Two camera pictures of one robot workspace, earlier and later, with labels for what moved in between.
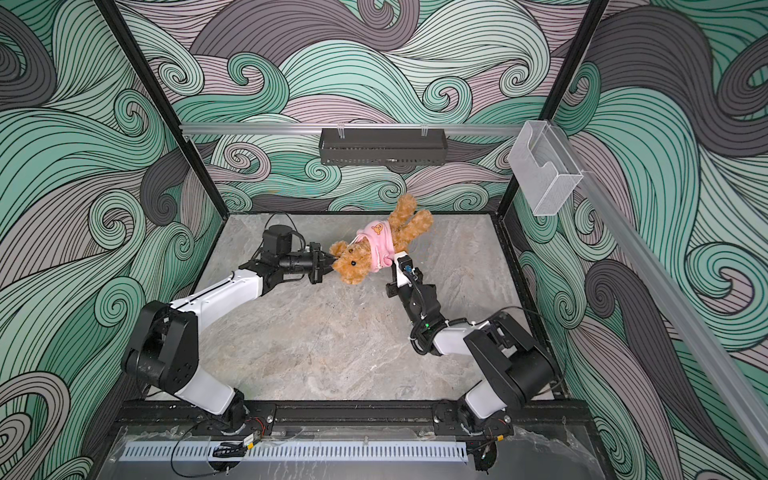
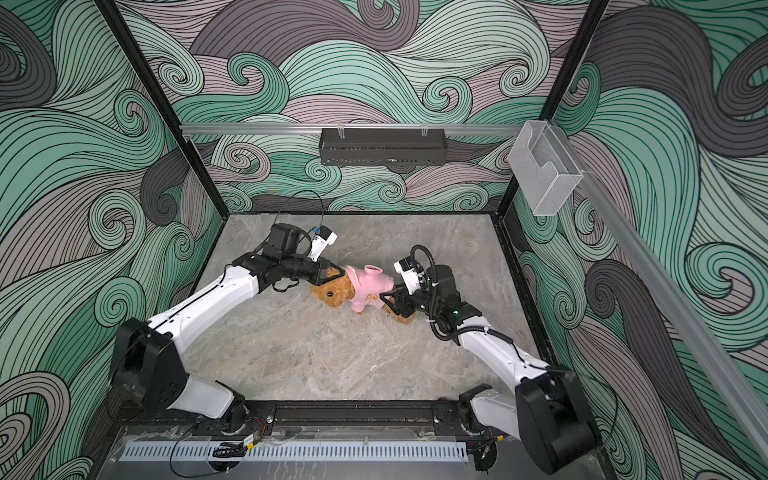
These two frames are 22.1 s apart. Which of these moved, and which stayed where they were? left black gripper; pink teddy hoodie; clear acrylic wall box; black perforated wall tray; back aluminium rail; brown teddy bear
Moved: brown teddy bear; pink teddy hoodie
Stayed: clear acrylic wall box; black perforated wall tray; left black gripper; back aluminium rail
